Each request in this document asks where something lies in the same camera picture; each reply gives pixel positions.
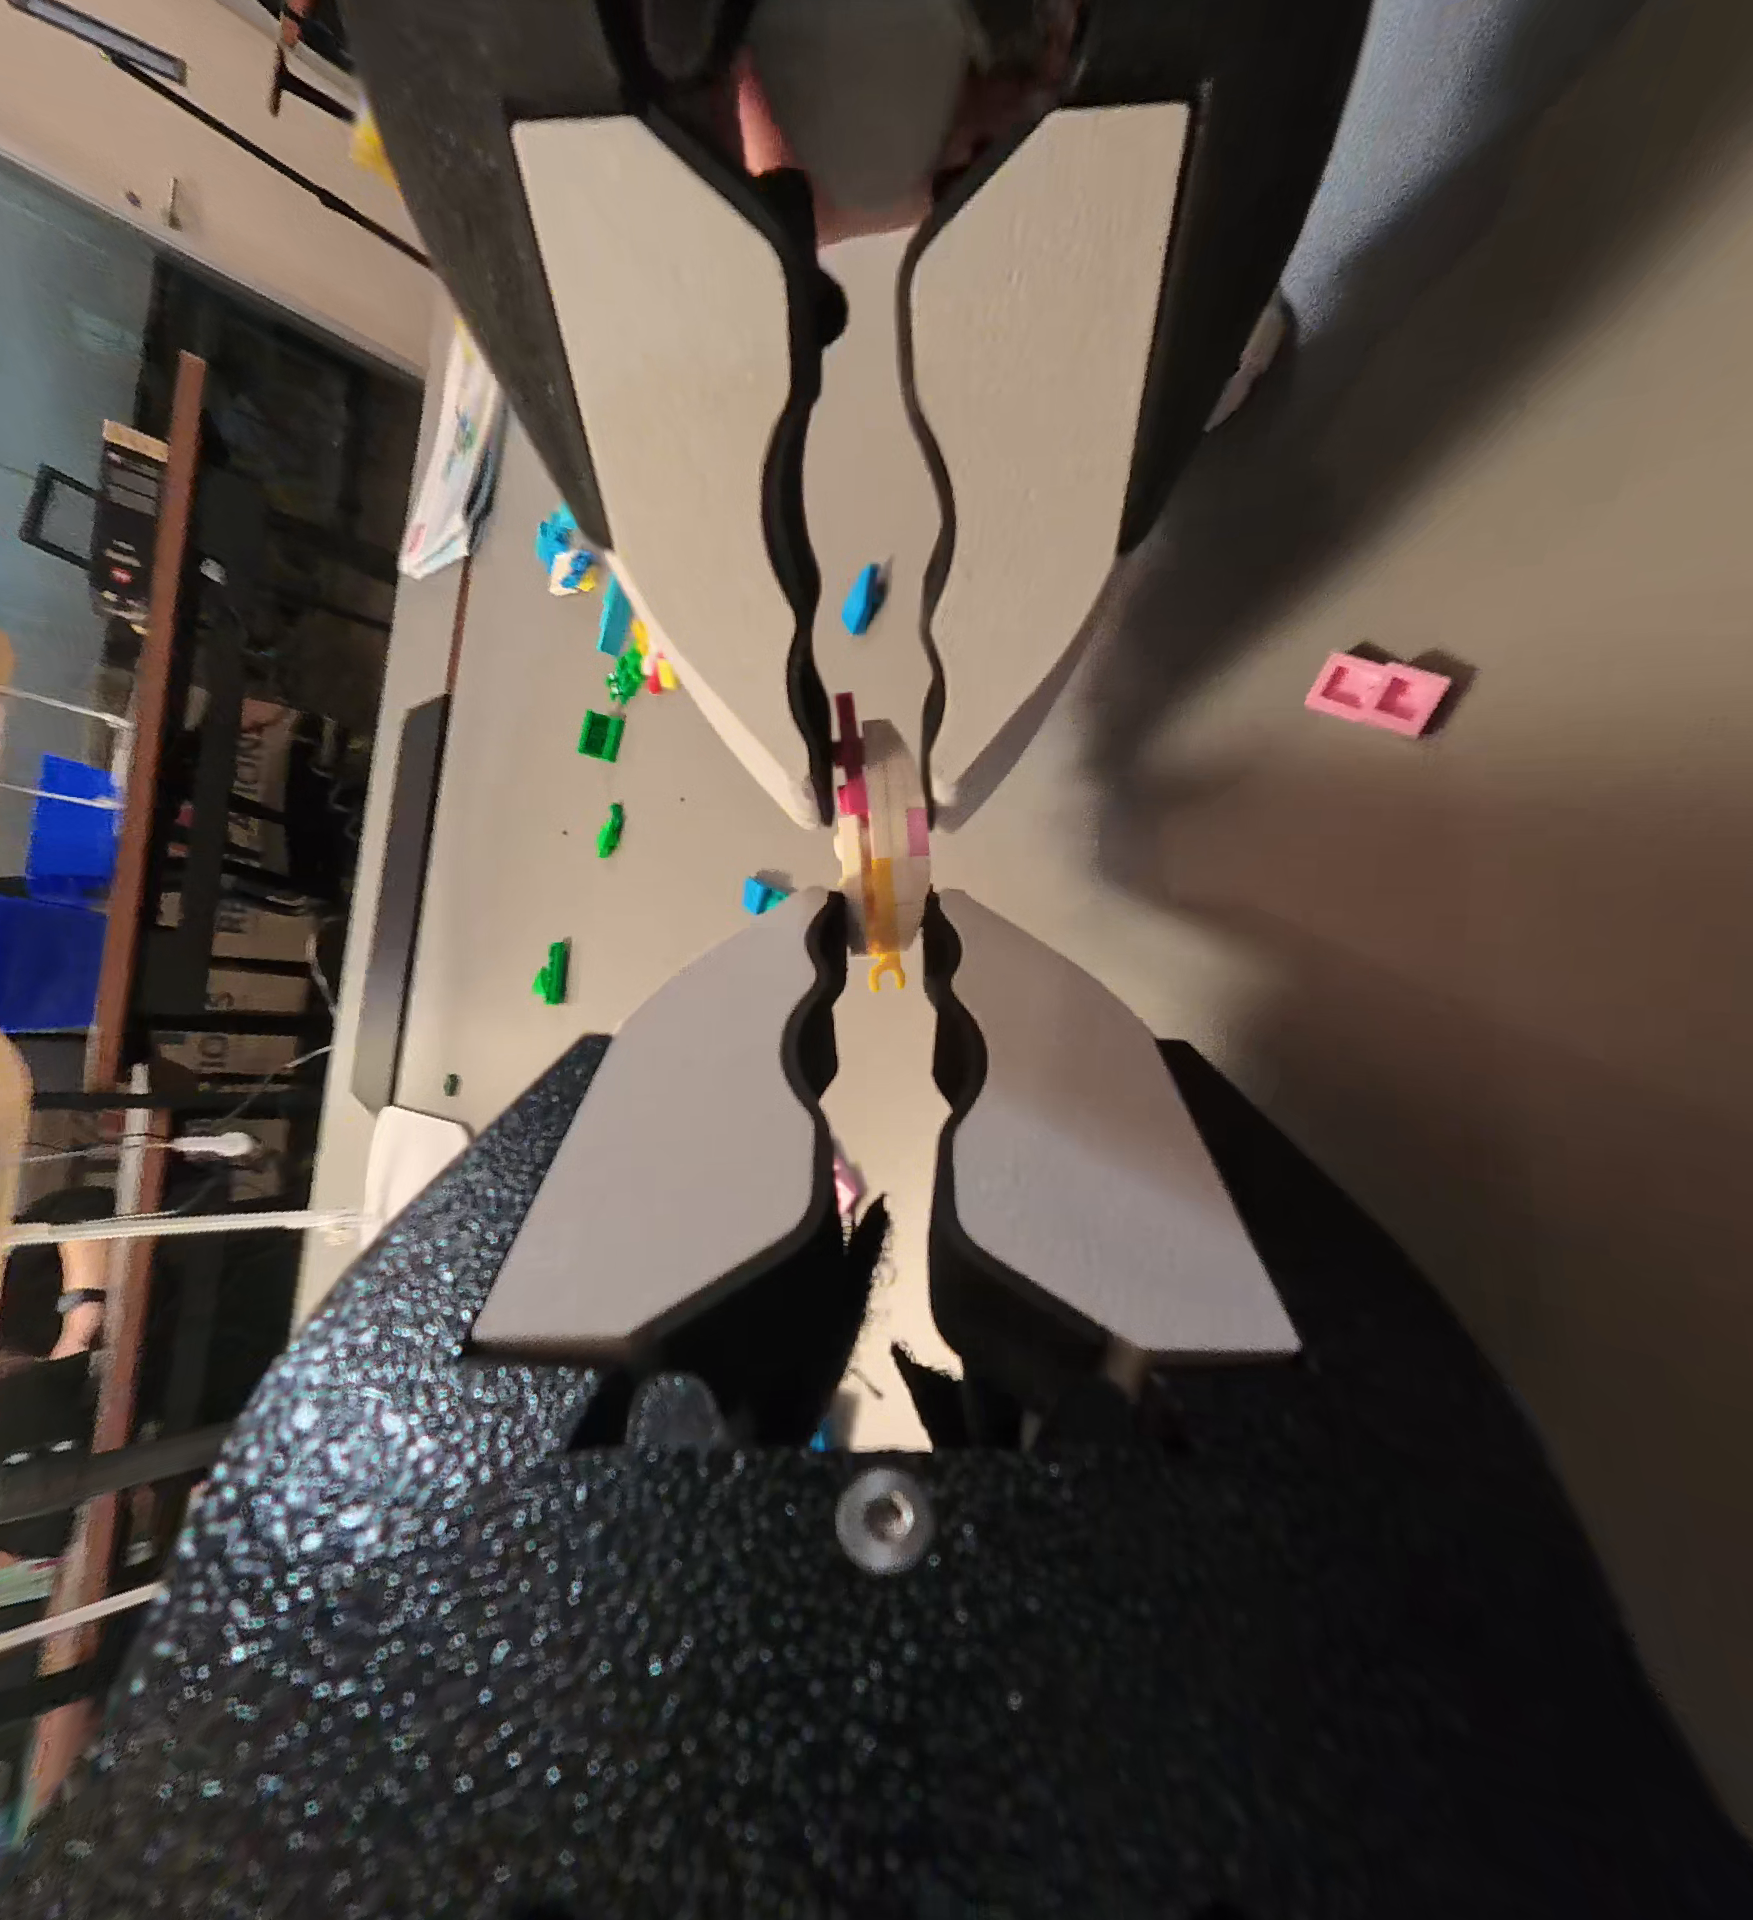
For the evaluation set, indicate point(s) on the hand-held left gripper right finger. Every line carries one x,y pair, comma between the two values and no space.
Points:
1103,1172

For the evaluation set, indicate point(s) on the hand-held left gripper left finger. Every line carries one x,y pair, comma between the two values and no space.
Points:
667,1142

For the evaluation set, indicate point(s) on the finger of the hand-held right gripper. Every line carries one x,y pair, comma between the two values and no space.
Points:
1054,375
652,375

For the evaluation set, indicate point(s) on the white pink yellow lego assembly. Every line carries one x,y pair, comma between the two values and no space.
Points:
894,798

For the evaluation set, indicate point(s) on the pink white lego piece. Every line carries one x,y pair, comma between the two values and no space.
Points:
848,1176

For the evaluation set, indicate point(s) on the small green lego piece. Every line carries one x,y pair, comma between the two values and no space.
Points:
608,830
553,974

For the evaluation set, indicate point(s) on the lego instruction booklet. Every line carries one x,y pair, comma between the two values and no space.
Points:
449,451

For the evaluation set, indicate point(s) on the pile of mixed lego pieces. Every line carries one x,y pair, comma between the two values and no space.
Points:
616,616

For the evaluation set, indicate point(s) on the small blue lego piece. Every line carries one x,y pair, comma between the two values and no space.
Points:
764,897

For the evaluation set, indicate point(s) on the blue lego brick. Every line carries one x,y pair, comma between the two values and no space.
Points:
864,597

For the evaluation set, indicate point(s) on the green square lego plate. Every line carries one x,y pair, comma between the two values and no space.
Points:
601,737

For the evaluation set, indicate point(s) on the pink lego plate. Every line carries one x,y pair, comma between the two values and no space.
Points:
1370,694

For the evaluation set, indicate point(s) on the person's right hand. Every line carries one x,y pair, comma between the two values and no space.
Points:
764,128

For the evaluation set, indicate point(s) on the dark metal shelf rack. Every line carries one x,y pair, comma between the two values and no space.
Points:
276,674

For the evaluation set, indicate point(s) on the white rod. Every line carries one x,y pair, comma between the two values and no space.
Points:
52,1623
188,1225

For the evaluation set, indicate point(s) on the small blue bin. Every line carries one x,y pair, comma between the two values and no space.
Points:
76,819

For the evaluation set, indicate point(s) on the large blue bin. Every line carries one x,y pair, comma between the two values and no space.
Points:
9,960

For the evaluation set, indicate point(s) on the clear acrylic holder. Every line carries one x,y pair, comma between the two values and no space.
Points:
60,741

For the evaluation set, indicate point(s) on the brown shelf post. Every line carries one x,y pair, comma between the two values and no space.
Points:
166,632

